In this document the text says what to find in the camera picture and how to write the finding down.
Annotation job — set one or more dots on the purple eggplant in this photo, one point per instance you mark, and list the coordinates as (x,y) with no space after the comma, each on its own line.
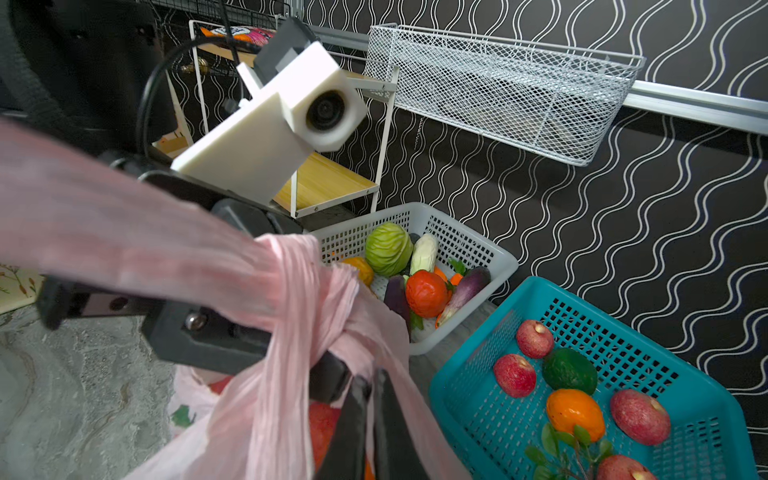
(395,298)

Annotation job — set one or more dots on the orange with green leaves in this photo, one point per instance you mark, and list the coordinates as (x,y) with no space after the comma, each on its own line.
(572,442)

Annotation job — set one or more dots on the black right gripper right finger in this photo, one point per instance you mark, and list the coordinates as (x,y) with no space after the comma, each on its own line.
(395,457)

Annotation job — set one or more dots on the orange Fox's candy bag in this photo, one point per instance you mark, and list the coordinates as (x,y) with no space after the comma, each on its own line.
(252,35)

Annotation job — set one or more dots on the orange carrot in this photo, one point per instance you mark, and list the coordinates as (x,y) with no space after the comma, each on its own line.
(453,280)

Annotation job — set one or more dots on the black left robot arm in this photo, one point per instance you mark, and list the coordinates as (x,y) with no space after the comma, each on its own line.
(76,70)

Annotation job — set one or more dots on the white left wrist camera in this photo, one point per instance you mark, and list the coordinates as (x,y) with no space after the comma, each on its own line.
(301,102)

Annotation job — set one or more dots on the yellow pumpkin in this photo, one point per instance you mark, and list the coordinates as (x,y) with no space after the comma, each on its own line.
(365,271)

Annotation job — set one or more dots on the red tomato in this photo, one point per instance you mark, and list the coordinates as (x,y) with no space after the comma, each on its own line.
(427,294)

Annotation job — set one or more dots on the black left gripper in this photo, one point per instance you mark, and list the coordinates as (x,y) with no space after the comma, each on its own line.
(185,334)

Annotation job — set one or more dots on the dark green avocado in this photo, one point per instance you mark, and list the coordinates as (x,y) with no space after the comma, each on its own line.
(565,368)

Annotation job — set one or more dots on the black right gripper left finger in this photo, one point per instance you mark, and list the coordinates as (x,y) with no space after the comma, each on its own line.
(346,455)

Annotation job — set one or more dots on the teal plastic basket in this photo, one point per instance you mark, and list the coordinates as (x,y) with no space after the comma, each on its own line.
(489,430)

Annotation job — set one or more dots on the red apple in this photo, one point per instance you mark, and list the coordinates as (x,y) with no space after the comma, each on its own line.
(619,467)
(534,339)
(640,417)
(515,375)

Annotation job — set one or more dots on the cream canvas tote bag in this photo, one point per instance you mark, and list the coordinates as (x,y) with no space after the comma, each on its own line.
(19,287)

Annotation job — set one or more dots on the green cabbage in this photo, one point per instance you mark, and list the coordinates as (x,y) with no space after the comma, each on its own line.
(388,249)

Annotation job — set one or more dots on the white wire mesh wall basket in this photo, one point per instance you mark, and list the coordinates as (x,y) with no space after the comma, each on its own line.
(551,100)

